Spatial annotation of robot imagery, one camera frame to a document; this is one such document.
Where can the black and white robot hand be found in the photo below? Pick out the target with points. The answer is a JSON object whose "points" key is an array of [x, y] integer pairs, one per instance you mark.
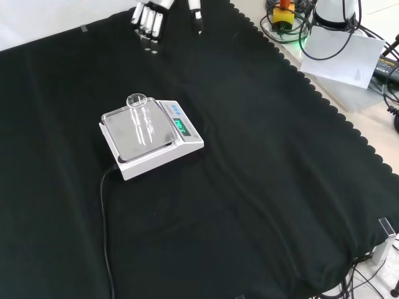
{"points": [[149, 18]]}

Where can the small clear glass beaker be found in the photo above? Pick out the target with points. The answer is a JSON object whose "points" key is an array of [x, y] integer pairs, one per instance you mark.
{"points": [[140, 124]]}

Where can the white electronic balance steel pan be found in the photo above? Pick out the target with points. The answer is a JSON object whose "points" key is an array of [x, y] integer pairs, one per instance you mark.
{"points": [[187, 140]]}

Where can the small grey cloth clip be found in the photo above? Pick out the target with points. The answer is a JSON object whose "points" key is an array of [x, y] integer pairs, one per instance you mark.
{"points": [[84, 29]]}

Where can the yellow stop button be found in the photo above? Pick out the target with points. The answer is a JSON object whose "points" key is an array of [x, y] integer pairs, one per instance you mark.
{"points": [[283, 18]]}

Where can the black bench cloth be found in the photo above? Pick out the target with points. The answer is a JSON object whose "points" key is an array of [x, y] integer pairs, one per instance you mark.
{"points": [[218, 202]]}

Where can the black adapter yellow label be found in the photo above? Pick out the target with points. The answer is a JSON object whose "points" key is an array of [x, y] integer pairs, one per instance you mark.
{"points": [[386, 70]]}

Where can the metal bench clamp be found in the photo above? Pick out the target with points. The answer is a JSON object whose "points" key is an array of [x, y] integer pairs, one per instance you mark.
{"points": [[385, 236]]}

